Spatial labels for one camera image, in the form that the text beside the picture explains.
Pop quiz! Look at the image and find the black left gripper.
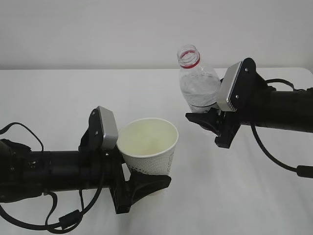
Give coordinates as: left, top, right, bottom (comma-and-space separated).
79, 149, 171, 214

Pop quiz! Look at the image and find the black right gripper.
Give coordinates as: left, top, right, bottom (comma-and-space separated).
185, 109, 254, 148

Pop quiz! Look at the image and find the clear water bottle red label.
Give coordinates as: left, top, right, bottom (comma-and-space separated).
177, 45, 221, 114

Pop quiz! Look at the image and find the white paper cup green logo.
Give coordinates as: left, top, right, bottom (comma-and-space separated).
117, 117, 179, 176

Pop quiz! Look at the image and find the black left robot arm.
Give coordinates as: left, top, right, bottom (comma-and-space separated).
0, 139, 171, 214

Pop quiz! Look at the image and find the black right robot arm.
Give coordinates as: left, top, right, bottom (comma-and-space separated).
185, 74, 313, 148

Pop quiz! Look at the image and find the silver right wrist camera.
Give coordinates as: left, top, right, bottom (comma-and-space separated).
217, 58, 256, 112

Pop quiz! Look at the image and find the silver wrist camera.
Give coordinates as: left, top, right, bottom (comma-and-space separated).
217, 58, 256, 112
88, 106, 118, 151

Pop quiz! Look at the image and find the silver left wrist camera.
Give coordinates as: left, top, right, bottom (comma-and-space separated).
88, 106, 118, 151

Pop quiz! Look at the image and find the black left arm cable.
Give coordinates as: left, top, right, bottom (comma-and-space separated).
0, 123, 106, 233

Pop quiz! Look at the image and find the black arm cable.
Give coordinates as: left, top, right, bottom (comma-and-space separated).
250, 78, 313, 179
0, 123, 106, 233

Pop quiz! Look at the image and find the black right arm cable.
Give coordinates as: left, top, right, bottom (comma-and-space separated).
250, 78, 313, 179

